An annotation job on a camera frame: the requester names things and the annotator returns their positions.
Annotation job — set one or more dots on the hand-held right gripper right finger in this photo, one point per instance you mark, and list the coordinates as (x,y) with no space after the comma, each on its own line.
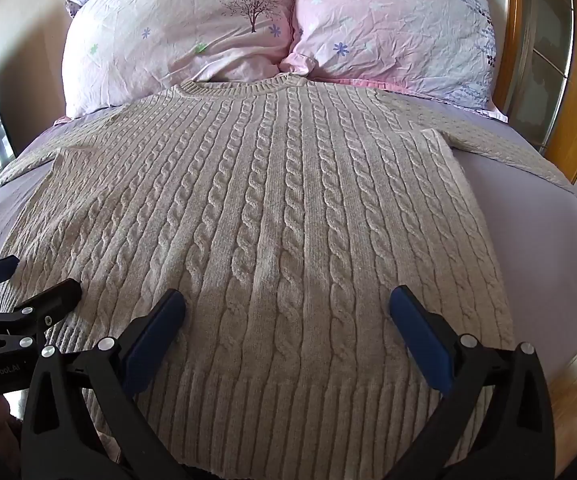
(417,336)

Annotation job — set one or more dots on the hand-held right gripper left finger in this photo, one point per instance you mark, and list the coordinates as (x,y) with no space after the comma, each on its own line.
(153,336)

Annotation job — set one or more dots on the lavender bed sheet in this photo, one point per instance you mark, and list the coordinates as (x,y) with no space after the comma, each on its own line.
(533,260)

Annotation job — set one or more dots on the pink tree print pillow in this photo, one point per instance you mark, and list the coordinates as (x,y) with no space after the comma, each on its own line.
(178,35)

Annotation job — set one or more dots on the wooden headboard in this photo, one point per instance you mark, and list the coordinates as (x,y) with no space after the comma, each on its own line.
(548,60)

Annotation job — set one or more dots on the pink flower print pillow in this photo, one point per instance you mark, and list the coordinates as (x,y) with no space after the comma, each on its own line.
(393,30)

